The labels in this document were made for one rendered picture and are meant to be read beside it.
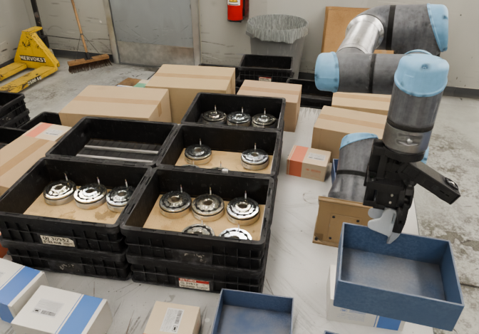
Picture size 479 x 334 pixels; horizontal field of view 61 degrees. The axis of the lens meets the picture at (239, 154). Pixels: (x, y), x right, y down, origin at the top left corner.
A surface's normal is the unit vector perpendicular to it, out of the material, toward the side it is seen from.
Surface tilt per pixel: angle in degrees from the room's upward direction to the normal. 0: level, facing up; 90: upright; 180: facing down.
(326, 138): 90
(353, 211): 90
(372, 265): 1
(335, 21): 82
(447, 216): 0
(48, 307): 0
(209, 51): 90
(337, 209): 90
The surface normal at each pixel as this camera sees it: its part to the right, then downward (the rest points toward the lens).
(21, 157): 0.00, -0.84
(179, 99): -0.14, 0.54
